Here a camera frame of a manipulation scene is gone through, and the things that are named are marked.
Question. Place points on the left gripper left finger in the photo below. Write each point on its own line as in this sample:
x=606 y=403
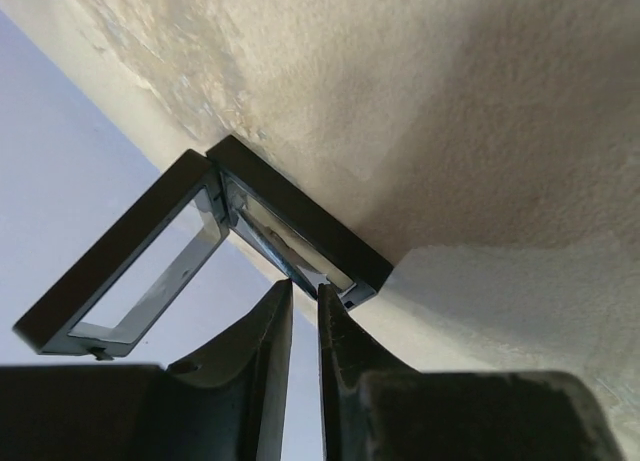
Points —
x=224 y=401

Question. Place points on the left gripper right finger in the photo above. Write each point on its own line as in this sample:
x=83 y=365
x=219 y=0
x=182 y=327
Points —
x=376 y=407

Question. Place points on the black square frame stand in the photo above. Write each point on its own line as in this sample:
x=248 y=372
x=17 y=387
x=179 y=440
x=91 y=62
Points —
x=228 y=190

